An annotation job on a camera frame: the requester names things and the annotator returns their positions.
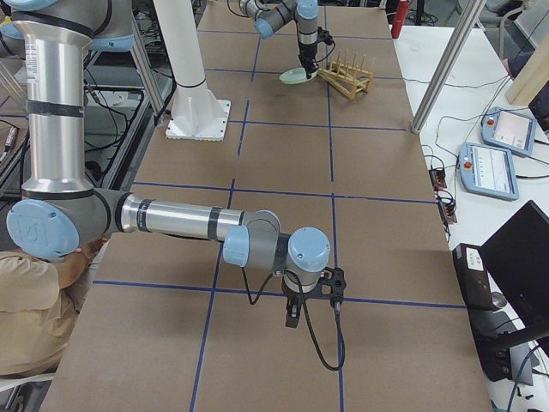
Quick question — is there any wooden dish rack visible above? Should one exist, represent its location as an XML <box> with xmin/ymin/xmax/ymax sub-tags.
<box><xmin>317</xmin><ymin>50</ymin><xmax>376</xmax><ymax>100</ymax></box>

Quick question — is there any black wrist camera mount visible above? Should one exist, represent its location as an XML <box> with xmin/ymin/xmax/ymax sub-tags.
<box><xmin>318</xmin><ymin>267</ymin><xmax>347</xmax><ymax>306</ymax></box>

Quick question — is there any light green plate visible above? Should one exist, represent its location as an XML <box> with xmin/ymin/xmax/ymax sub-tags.
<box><xmin>279</xmin><ymin>68</ymin><xmax>317</xmax><ymax>85</ymax></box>

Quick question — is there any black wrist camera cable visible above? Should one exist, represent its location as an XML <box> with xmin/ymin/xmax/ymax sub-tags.
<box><xmin>241</xmin><ymin>265</ymin><xmax>347</xmax><ymax>371</ymax></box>

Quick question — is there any person in beige clothes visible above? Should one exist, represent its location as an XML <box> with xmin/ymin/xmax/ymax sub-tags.
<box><xmin>1</xmin><ymin>240</ymin><xmax>108</xmax><ymax>379</ymax></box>

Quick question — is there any blue teach pendant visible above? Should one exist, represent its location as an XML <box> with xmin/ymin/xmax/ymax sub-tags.
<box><xmin>481</xmin><ymin>106</ymin><xmax>535</xmax><ymax>157</ymax></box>
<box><xmin>458</xmin><ymin>142</ymin><xmax>519</xmax><ymax>201</ymax></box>

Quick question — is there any far blue teach pendant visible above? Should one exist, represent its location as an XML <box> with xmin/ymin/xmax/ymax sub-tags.
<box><xmin>481</xmin><ymin>106</ymin><xmax>535</xmax><ymax>157</ymax></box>

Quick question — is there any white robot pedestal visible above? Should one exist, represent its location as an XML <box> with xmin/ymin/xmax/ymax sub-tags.
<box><xmin>154</xmin><ymin>0</ymin><xmax>231</xmax><ymax>141</ymax></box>

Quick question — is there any red cylinder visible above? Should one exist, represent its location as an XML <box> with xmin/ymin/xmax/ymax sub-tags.
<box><xmin>391</xmin><ymin>0</ymin><xmax>410</xmax><ymax>39</ymax></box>

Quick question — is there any near blue teach pendant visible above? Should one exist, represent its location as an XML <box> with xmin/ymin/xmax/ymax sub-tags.
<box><xmin>458</xmin><ymin>142</ymin><xmax>519</xmax><ymax>201</ymax></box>

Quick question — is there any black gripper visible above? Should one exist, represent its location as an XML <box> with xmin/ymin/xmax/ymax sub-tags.
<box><xmin>298</xmin><ymin>42</ymin><xmax>318</xmax><ymax>80</ymax></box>
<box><xmin>281</xmin><ymin>282</ymin><xmax>320</xmax><ymax>329</ymax></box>

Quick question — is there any black computer box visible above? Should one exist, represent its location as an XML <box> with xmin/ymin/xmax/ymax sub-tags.
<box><xmin>452</xmin><ymin>242</ymin><xmax>537</xmax><ymax>383</ymax></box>

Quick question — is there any person's bare hand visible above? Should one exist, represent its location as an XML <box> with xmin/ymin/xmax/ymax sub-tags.
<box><xmin>65</xmin><ymin>237</ymin><xmax>107</xmax><ymax>268</ymax></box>

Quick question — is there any aluminium frame post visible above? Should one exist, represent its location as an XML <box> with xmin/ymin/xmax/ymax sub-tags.
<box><xmin>411</xmin><ymin>0</ymin><xmax>486</xmax><ymax>134</ymax></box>

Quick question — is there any black monitor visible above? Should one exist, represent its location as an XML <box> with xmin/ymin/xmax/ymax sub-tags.
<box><xmin>480</xmin><ymin>200</ymin><xmax>548</xmax><ymax>326</ymax></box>

